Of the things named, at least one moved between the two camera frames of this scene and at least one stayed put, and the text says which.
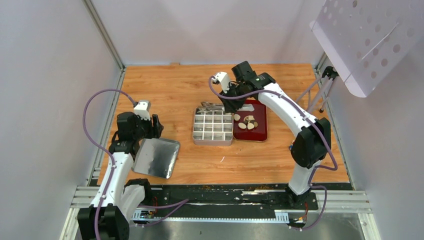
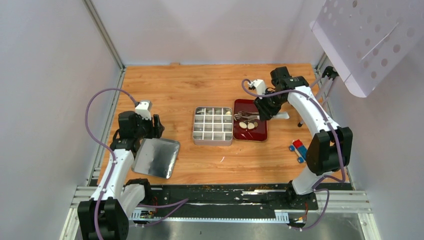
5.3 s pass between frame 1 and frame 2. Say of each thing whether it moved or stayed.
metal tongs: moved
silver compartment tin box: stayed
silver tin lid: stayed
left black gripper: stayed
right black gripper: moved
